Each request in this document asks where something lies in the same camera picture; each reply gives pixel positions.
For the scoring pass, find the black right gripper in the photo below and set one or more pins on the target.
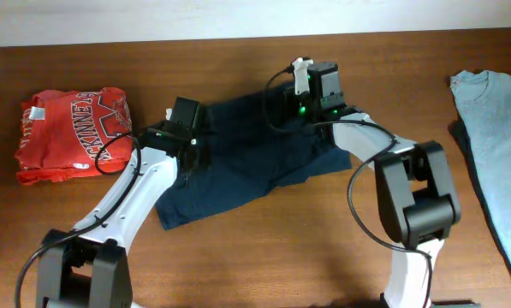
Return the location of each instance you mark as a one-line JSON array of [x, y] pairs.
[[289, 97]]

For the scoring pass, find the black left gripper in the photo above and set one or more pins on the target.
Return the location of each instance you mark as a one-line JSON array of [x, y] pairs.
[[197, 165]]

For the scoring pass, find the navy blue shorts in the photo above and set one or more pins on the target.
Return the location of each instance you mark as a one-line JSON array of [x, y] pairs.
[[249, 150]]

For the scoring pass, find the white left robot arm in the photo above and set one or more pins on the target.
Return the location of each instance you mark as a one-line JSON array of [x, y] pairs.
[[88, 265]]

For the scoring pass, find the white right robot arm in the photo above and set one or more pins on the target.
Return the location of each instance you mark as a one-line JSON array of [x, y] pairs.
[[416, 198]]

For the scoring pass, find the folded red t-shirt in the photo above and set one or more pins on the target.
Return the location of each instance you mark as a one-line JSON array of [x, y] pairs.
[[74, 134]]

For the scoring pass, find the dark garment under grey shirt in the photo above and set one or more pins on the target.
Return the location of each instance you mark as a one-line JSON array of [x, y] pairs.
[[458, 132]]

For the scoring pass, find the grey t-shirt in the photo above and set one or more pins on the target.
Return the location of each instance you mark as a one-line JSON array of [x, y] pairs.
[[483, 102]]

